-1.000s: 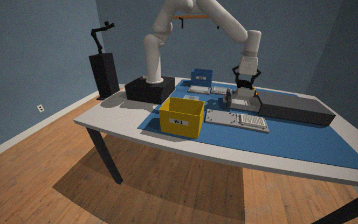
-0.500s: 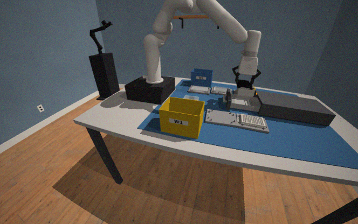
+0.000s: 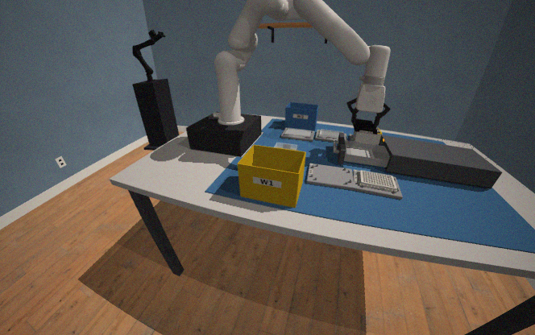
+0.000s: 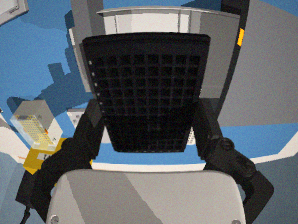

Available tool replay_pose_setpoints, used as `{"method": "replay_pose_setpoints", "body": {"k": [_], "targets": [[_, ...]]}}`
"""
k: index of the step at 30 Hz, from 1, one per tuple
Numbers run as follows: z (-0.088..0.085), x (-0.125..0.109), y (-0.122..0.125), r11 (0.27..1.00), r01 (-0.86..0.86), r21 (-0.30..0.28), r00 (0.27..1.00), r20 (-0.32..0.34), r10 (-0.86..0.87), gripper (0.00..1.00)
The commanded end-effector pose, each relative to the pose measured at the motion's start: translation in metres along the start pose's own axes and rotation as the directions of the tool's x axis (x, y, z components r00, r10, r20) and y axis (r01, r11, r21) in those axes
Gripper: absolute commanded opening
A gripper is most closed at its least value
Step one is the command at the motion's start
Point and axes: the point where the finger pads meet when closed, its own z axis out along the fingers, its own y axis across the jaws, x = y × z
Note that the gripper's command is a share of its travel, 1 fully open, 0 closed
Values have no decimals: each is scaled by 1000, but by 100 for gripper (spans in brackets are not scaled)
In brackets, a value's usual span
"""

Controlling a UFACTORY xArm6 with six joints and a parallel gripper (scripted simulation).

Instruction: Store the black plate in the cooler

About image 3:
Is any yellow open-top bin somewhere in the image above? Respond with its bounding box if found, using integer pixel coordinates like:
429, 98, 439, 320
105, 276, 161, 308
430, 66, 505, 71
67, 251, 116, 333
237, 145, 306, 208

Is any blue bench mat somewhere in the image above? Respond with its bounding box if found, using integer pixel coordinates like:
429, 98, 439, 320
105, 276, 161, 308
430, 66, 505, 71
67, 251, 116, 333
205, 118, 535, 254

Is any blue open-top bin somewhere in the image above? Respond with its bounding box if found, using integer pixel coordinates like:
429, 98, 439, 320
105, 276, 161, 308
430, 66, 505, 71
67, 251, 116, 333
285, 102, 318, 130

